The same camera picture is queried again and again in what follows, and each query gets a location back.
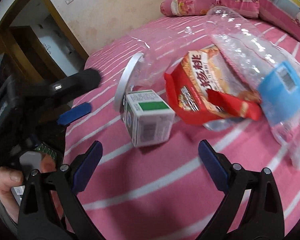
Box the pink striped bed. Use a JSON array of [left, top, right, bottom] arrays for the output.
[[62, 15, 300, 240]]

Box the pink floral pillow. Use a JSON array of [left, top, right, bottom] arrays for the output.
[[160, 0, 217, 17]]

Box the white green small carton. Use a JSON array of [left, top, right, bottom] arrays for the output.
[[123, 90, 175, 147]]

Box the clear plastic zip bag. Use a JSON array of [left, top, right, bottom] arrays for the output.
[[114, 27, 208, 113]]

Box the red noodle snack packet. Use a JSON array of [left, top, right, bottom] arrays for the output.
[[164, 46, 262, 125]]

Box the clear plastic water bottle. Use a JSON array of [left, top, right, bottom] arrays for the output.
[[207, 6, 300, 170]]

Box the brown wooden door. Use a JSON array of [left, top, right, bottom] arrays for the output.
[[0, 0, 88, 82]]

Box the white wall switch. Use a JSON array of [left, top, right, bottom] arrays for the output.
[[65, 0, 74, 5]]

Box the person's left hand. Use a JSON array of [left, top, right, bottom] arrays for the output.
[[0, 153, 65, 224]]

